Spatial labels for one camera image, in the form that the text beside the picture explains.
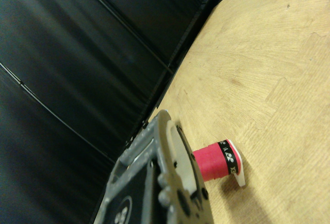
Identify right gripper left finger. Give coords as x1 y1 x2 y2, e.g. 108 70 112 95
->
94 109 199 224

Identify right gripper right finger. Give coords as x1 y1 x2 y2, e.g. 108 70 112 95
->
171 125 215 224

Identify white scoop with red handle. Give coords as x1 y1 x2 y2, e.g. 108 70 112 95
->
192 138 246 187

